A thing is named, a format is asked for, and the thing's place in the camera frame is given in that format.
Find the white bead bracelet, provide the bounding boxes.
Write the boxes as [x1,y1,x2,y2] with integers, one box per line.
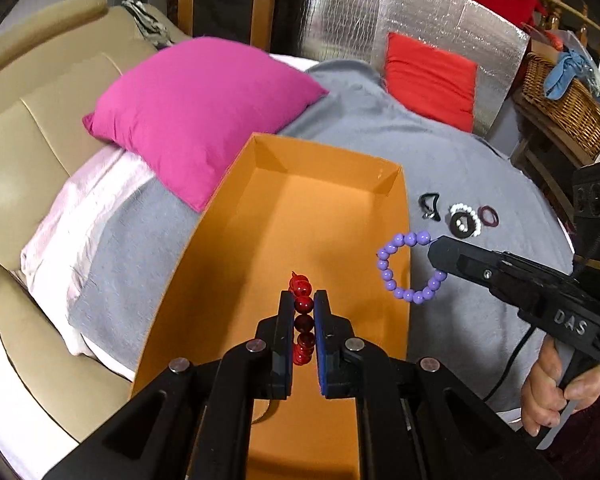
[447,202,484,239]

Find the purple bead bracelet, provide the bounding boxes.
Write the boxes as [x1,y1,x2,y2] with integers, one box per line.
[376,230,449,306]

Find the red bead bracelet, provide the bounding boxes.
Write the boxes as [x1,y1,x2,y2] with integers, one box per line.
[288,271,318,366]

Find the orange cardboard box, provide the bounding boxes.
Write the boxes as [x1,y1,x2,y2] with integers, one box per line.
[130,132,413,480]

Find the right hand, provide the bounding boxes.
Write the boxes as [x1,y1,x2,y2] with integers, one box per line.
[520,336,600,437]

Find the grey blanket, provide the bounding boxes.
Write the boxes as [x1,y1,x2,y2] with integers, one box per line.
[69,60,572,412]

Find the wooden side table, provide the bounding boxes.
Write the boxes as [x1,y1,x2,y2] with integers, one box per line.
[510,89,593,223]

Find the wicker basket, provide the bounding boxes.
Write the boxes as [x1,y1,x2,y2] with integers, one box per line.
[522,53,600,159]

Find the small red pillow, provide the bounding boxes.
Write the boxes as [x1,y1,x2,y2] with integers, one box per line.
[385,32,478,133]

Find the blue cloth in basket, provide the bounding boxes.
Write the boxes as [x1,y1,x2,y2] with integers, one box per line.
[543,50,595,101]

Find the wooden stair railing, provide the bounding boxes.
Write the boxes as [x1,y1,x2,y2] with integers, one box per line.
[509,0,600,57]

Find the silver foil insulation panel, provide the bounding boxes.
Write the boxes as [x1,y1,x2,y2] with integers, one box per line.
[297,0,529,136]

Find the pink pillow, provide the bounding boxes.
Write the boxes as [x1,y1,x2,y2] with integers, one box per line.
[83,37,328,212]

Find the wooden cabinet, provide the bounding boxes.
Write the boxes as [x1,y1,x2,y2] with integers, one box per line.
[178,0,302,54]

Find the beige leather sofa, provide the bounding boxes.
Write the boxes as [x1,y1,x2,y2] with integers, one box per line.
[0,0,155,443]

